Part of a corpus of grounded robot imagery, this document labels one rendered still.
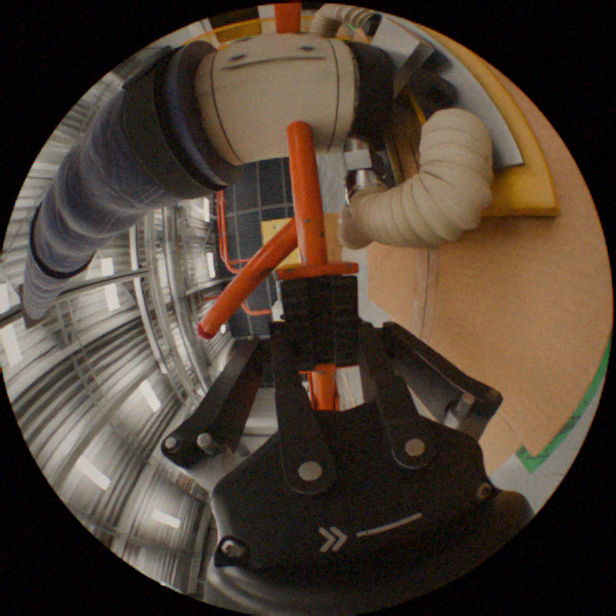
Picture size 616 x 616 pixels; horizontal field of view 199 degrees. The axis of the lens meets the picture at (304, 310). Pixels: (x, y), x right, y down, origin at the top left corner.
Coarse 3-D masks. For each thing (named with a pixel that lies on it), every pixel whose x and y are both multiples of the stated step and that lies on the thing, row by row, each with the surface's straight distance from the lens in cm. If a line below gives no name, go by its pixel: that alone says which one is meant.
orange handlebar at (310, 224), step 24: (288, 24) 24; (288, 144) 17; (312, 144) 16; (312, 168) 15; (312, 192) 14; (312, 216) 13; (312, 240) 13; (312, 264) 13; (336, 384) 21; (336, 408) 20
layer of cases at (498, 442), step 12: (492, 420) 71; (492, 432) 73; (504, 432) 70; (480, 444) 78; (492, 444) 75; (504, 444) 72; (516, 444) 70; (492, 456) 77; (504, 456) 74; (492, 468) 79
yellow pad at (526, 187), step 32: (416, 32) 25; (448, 64) 20; (480, 64) 19; (416, 96) 22; (448, 96) 17; (480, 96) 16; (512, 96) 18; (512, 128) 15; (512, 160) 14; (544, 160) 14; (512, 192) 14; (544, 192) 13
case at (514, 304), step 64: (576, 192) 15; (384, 256) 32; (448, 256) 20; (512, 256) 16; (576, 256) 14; (448, 320) 20; (512, 320) 16; (576, 320) 15; (512, 384) 17; (576, 384) 15
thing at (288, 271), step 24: (288, 264) 18; (336, 264) 12; (288, 288) 11; (312, 288) 12; (336, 288) 11; (288, 312) 12; (312, 312) 12; (336, 312) 12; (288, 336) 12; (312, 336) 12; (336, 336) 12; (312, 360) 13; (336, 360) 14
